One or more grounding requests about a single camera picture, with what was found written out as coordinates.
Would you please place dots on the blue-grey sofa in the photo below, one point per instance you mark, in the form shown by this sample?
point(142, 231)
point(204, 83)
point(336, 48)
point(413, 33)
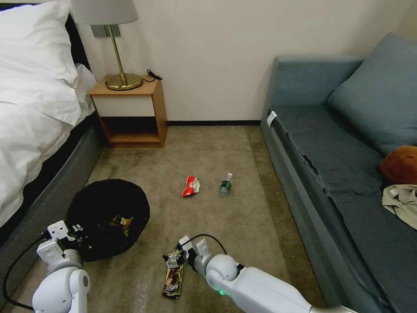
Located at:
point(293, 169)

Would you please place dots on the crumpled brown wrapper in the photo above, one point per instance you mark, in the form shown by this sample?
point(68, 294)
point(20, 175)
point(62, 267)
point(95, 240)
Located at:
point(123, 225)

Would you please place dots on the beige crumpled cloth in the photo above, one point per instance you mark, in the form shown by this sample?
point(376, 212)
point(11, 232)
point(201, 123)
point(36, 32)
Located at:
point(402, 203)

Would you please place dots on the blue-grey cushion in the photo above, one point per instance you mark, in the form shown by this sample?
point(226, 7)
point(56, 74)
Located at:
point(381, 94)

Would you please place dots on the brass table lamp grey shade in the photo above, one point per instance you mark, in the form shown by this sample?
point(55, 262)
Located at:
point(112, 13)

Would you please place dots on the red snack wrapper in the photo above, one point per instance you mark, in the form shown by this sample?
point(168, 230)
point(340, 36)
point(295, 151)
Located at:
point(190, 186)

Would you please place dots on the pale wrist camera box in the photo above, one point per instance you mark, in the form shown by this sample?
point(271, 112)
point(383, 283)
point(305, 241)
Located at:
point(184, 243)
point(58, 230)

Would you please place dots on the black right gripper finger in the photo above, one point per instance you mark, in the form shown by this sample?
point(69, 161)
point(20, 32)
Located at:
point(172, 255)
point(174, 263)

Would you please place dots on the black baseboard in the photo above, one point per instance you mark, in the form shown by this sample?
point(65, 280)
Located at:
point(211, 123)

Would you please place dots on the wooden nightstand white drawer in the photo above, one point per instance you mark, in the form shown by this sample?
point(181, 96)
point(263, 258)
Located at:
point(127, 107)

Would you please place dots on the white pillow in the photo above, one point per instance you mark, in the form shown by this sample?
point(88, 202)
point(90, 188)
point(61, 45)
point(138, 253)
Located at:
point(32, 49)

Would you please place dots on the dark blue sofa cover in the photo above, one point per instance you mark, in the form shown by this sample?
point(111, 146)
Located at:
point(345, 169)

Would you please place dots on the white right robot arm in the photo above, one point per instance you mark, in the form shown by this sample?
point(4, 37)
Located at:
point(260, 283)

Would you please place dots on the white duvet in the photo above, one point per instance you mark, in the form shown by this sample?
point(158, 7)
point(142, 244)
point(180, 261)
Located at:
point(29, 137)

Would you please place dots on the black round trash bin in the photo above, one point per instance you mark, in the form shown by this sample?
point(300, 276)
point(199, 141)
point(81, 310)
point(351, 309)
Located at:
point(107, 202)

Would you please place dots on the white sofa label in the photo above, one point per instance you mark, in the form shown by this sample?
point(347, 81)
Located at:
point(271, 118)

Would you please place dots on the grey wall switch plate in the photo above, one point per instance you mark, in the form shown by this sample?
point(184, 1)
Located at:
point(97, 31)

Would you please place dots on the brown snack wrapper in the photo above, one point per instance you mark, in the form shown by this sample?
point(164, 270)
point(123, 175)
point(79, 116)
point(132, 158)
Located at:
point(172, 282)

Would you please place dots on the brown plush toy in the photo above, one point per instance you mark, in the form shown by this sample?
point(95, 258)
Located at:
point(400, 164)

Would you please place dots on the black headboard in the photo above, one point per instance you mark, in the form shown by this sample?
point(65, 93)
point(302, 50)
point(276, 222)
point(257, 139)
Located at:
point(78, 42)

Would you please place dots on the grey bed base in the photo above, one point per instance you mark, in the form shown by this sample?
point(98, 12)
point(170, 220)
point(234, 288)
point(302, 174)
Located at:
point(49, 195)

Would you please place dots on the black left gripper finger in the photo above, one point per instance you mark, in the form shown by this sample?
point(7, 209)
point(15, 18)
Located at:
point(79, 240)
point(78, 227)

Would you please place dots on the clear plastic bottle green label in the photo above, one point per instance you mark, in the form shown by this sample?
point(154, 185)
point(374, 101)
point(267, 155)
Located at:
point(225, 186)

